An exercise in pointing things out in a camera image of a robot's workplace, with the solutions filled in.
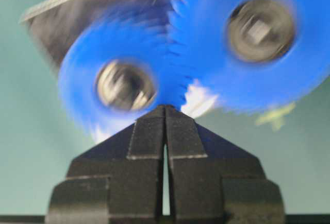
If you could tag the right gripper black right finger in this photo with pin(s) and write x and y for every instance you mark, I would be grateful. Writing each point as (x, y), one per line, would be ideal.
(214, 181)

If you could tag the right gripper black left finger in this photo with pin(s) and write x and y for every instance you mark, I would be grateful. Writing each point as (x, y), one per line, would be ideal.
(120, 180)

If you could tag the large blue gear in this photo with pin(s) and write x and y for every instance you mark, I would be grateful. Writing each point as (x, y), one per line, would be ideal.
(253, 55)

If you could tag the grey metal base plate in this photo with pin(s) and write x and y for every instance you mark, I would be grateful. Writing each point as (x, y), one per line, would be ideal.
(56, 24)

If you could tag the small blue gear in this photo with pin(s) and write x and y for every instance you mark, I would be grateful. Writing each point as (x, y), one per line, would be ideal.
(111, 46)

